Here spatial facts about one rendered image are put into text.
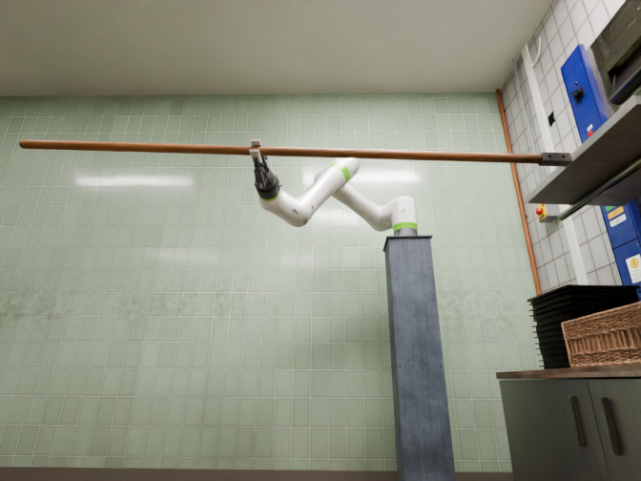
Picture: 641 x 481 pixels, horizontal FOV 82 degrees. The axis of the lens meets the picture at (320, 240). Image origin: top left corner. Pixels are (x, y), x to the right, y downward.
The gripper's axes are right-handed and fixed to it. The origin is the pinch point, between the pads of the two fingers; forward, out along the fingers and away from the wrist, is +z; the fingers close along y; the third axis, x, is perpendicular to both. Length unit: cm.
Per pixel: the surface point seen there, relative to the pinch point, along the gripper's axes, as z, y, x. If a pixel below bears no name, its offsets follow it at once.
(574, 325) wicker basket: -23, 49, -107
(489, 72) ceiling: -106, -140, -133
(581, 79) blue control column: -46, -77, -148
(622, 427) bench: -4, 77, -102
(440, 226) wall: -124, -27, -96
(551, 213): -89, -23, -148
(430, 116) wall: -125, -115, -95
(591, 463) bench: -20, 89, -103
